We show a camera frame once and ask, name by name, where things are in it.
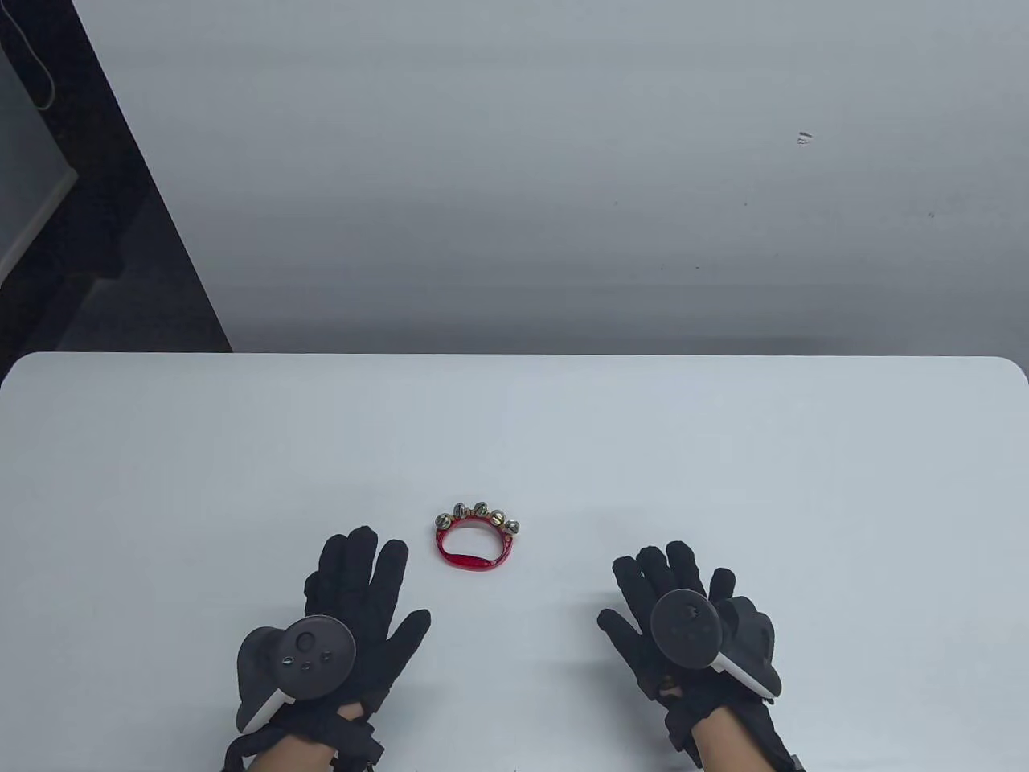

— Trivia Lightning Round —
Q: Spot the person's left hand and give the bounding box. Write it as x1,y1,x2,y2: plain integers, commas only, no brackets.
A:
304,527,432,721

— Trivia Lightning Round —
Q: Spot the person's right hand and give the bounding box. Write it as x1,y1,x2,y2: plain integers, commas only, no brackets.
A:
597,540,781,717

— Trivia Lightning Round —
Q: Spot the red handbell with jingle bells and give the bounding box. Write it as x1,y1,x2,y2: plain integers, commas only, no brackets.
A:
435,501,522,573

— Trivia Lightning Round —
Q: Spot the person's left forearm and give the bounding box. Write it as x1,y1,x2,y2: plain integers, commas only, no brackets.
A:
252,738,340,772

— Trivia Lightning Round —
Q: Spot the person's right forearm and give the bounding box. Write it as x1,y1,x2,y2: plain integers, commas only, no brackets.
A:
694,710,777,772

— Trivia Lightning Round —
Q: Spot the black and white right controller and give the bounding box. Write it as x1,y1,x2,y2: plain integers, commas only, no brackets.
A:
650,589,782,699

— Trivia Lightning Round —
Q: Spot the black and white controller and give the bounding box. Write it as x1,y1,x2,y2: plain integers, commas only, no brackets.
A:
650,589,782,699
236,615,356,733

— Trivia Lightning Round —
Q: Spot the black and white left controller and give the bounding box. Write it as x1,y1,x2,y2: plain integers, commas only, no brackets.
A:
236,615,356,733

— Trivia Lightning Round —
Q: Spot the grey panel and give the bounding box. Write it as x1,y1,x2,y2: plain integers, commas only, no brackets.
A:
0,47,80,284

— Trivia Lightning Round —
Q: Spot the black right wrist strap mount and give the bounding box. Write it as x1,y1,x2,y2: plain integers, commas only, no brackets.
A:
663,688,806,772

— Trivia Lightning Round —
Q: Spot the thin white cable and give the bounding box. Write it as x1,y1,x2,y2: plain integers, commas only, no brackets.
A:
0,11,56,110

